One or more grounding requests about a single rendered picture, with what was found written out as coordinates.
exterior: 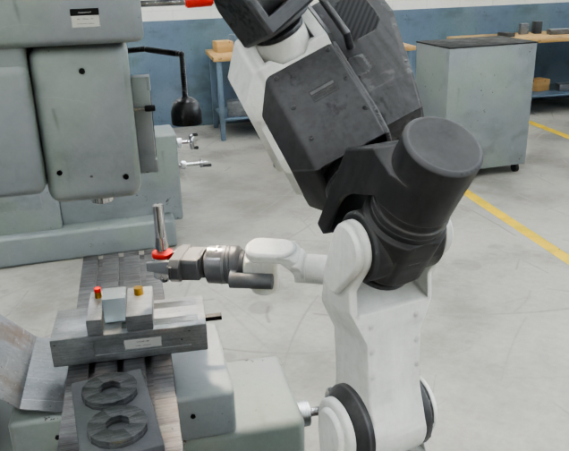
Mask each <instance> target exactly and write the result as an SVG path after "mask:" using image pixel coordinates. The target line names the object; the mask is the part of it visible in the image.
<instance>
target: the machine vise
mask: <svg viewBox="0 0 569 451"><path fill-rule="evenodd" d="M101 300H102V297H101V298H100V299H96V298H95V294H94V292H91V294H90V298H89V307H88V308H80V309H71V310H63V311H58V312H57V314H56V318H55V324H54V327H53V330H52V334H51V337H50V340H49V344H50V350H51V354H52V360H53V365H54V367H63V366H70V365H78V364H85V363H93V362H108V361H115V360H123V359H131V358H139V357H147V356H154V355H162V354H170V353H184V352H192V351H199V350H207V349H208V333H207V323H206V317H205V311H204V305H203V299H202V296H201V295H200V296H192V297H183V298H174V299H165V300H156V301H154V328H153V329H146V330H138V331H130V332H128V331H127V327H126V321H117V322H108V323H105V321H104V314H103V308H102V301H101Z"/></svg>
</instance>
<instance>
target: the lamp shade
mask: <svg viewBox="0 0 569 451"><path fill-rule="evenodd" d="M171 121H172V125H173V126H180V127H186V126H195V125H199V124H202V123H203V122H202V110H201V108H200V104H199V102H198V100H196V99H194V98H192V97H189V96H188V97H185V98H184V97H181V98H178V99H176V100H175V102H173V105H172V109H171Z"/></svg>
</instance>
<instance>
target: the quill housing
mask: <svg viewBox="0 0 569 451"><path fill-rule="evenodd" d="M29 67H30V77H31V83H32V88H33V94H34V99H35V106H36V111H37V117H38V128H39V133H40V139H41V145H42V150H43V156H44V162H45V168H46V173H47V184H48V189H49V192H50V195H51V196H52V198H53V199H55V200H58V201H62V202H66V201H75V200H94V199H104V198H113V197H122V196H131V195H133V194H135V193H137V192H138V190H139V189H140V187H141V177H140V161H139V151H138V143H137V135H136V126H135V118H134V111H133V102H132V85H131V75H130V66H129V58H128V50H127V45H126V43H110V44H92V45H75V46H57V47H33V48H32V49H31V51H30V53H29Z"/></svg>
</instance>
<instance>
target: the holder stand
mask: <svg viewBox="0 0 569 451"><path fill-rule="evenodd" d="M71 389H72V402H73V410H74V417H75V424H76V431H77V439H78V446H79V451H166V447H165V442H164V440H163V437H162V434H161V430H160V428H159V425H158V422H157V416H156V414H155V411H154V408H153V404H152V402H151V399H150V396H149V391H148V388H147V385H146V381H145V379H144V376H143V373H142V370H131V371H126V372H110V373H105V374H102V375H99V376H96V377H95V378H93V379H89V380H84V381H80V382H76V383H72V384H71Z"/></svg>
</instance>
